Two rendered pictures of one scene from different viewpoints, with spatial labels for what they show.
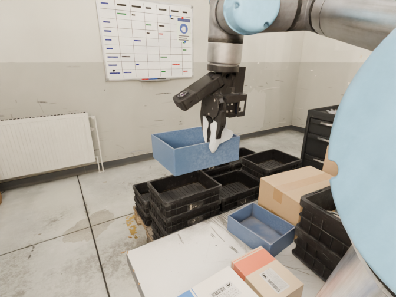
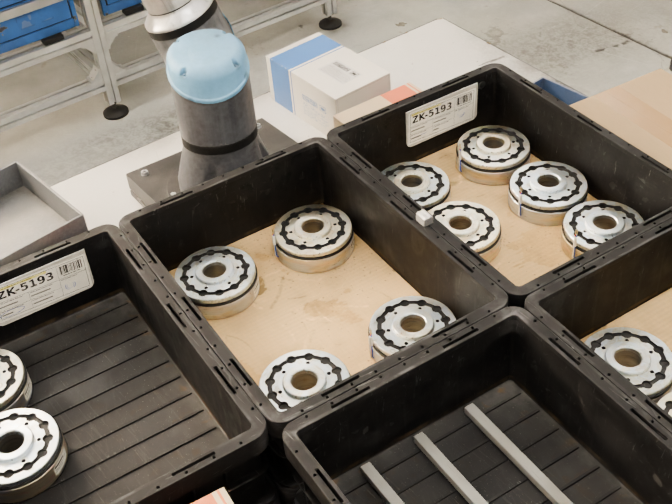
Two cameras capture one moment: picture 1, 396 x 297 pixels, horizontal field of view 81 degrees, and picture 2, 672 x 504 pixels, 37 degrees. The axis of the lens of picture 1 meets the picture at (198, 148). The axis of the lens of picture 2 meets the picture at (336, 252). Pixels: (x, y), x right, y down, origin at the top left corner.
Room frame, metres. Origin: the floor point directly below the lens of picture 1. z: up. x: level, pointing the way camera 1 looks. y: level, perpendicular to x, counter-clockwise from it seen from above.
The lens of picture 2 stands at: (0.35, -1.57, 1.68)
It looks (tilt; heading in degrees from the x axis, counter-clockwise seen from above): 41 degrees down; 89
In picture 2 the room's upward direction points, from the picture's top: 5 degrees counter-clockwise
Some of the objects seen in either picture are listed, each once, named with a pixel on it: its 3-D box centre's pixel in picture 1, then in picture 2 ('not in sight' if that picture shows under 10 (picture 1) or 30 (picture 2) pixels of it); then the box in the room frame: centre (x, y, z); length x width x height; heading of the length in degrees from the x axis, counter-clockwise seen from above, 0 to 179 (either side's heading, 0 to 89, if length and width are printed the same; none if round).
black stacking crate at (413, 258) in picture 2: not in sight; (306, 296); (0.33, -0.70, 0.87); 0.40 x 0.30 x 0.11; 118
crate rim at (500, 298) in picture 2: not in sight; (302, 264); (0.33, -0.70, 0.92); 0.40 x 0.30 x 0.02; 118
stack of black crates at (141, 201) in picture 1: (162, 198); not in sight; (1.67, 0.30, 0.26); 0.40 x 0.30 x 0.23; 121
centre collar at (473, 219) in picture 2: not in sight; (460, 223); (0.53, -0.59, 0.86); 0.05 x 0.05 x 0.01
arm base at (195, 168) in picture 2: not in sight; (223, 154); (0.22, -0.29, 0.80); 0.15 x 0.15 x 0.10
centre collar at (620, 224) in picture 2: not in sight; (604, 223); (0.71, -0.62, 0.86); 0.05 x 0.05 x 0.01
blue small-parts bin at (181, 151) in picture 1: (194, 147); not in sight; (0.62, 0.01, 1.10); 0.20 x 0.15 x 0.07; 121
